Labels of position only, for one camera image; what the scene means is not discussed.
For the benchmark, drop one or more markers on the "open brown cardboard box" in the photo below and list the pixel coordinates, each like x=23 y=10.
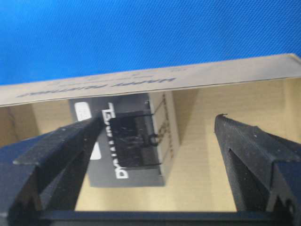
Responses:
x=260 y=91

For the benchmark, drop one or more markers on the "black Dynamixel box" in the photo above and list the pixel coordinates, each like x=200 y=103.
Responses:
x=139 y=141

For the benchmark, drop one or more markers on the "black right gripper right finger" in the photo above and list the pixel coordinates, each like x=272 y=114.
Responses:
x=263 y=170

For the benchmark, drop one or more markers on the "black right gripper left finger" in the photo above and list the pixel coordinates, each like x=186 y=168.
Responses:
x=45 y=172

